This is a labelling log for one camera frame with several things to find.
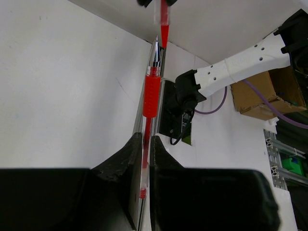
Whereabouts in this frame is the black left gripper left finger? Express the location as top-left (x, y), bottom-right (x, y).
top-left (0, 132), bottom-right (142, 231)

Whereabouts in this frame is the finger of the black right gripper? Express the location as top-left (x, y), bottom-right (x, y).
top-left (137, 0), bottom-right (153, 8)
top-left (166, 0), bottom-right (178, 6)

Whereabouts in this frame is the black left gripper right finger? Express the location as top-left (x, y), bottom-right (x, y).
top-left (150, 136), bottom-right (281, 231)

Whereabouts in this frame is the red pen cap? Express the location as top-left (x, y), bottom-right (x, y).
top-left (154, 0), bottom-right (170, 48)

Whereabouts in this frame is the red pen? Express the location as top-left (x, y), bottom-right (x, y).
top-left (139, 37), bottom-right (161, 199)

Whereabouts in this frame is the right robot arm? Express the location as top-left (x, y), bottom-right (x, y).
top-left (162, 9), bottom-right (308, 117)

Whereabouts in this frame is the green plastic part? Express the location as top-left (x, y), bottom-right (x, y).
top-left (282, 157), bottom-right (306, 176)

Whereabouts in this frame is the brown cardboard box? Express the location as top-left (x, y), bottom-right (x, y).
top-left (231, 66), bottom-right (307, 120)

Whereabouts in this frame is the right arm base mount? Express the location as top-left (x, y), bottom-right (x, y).
top-left (157, 80), bottom-right (194, 145)

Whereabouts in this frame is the aluminium frame profile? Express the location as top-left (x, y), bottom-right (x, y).
top-left (263, 130), bottom-right (308, 190)

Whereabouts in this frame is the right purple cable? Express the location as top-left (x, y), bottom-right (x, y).
top-left (194, 79), bottom-right (308, 128)

